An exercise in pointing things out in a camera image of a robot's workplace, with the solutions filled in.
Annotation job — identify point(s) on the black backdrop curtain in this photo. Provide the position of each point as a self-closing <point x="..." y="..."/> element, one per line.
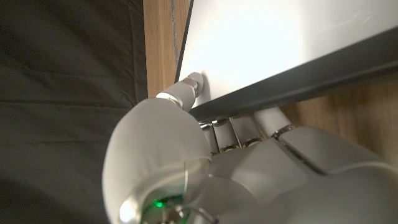
<point x="68" y="93"/>

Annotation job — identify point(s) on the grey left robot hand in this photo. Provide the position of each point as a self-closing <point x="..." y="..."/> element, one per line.
<point x="248" y="180"/>

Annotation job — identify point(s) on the small black-framed whiteboard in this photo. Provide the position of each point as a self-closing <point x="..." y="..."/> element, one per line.
<point x="248" y="46"/>

